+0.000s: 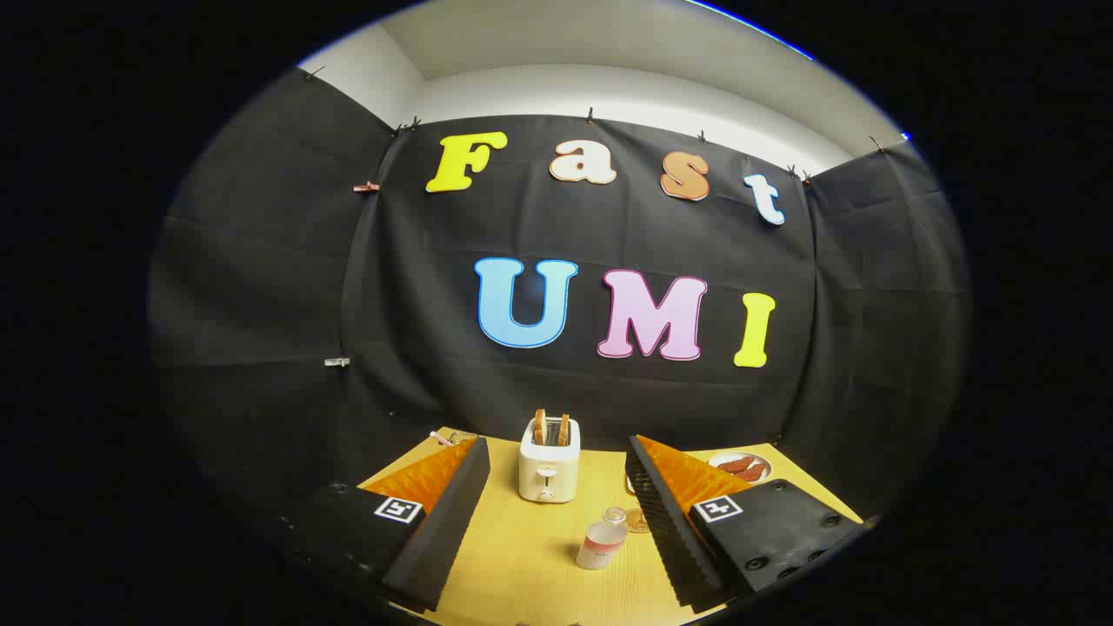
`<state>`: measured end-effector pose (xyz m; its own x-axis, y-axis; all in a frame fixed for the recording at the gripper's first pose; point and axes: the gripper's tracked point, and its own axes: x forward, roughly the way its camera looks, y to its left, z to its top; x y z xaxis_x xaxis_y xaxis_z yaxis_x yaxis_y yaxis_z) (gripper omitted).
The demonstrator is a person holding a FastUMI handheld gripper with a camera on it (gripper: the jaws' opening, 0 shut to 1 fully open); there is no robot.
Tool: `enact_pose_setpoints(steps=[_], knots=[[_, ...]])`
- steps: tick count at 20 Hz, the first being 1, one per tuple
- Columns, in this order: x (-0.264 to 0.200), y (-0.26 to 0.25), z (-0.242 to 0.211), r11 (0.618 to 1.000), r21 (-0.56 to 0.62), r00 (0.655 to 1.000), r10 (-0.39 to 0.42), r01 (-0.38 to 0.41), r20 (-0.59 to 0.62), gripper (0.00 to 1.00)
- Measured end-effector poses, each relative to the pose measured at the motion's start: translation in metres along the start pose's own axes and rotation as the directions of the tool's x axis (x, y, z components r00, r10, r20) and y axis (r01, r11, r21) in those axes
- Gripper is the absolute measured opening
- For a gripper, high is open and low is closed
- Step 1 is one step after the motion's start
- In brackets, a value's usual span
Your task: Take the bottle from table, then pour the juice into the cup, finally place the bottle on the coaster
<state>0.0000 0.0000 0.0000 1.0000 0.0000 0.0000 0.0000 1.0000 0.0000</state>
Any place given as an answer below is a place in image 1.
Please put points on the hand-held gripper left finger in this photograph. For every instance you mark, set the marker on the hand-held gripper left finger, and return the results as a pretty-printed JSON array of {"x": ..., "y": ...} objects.
[{"x": 448, "y": 522}]

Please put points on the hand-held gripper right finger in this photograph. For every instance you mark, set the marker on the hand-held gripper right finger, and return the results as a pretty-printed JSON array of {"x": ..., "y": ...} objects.
[{"x": 669, "y": 530}]

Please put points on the round wooden coaster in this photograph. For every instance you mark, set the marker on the round wooden coaster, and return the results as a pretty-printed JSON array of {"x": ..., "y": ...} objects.
[{"x": 639, "y": 522}]

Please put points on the clear juice bottle red label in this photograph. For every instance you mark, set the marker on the clear juice bottle red label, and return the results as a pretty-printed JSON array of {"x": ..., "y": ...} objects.
[{"x": 600, "y": 546}]

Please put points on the round white plate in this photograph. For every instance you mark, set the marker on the round white plate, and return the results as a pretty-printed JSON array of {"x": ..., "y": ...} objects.
[{"x": 717, "y": 458}]

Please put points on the wooden table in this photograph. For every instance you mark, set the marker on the wooden table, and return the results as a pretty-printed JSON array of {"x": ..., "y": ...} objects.
[{"x": 530, "y": 556}]

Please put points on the red meat piece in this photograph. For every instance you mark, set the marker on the red meat piece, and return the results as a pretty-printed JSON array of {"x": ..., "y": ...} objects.
[
  {"x": 737, "y": 464},
  {"x": 751, "y": 473}
]

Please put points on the white toaster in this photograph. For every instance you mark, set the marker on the white toaster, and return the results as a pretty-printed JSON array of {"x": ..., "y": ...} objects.
[{"x": 548, "y": 465}]

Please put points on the toast bread slice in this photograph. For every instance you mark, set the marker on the toast bread slice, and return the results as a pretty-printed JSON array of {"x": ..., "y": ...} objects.
[
  {"x": 563, "y": 429},
  {"x": 540, "y": 426}
]

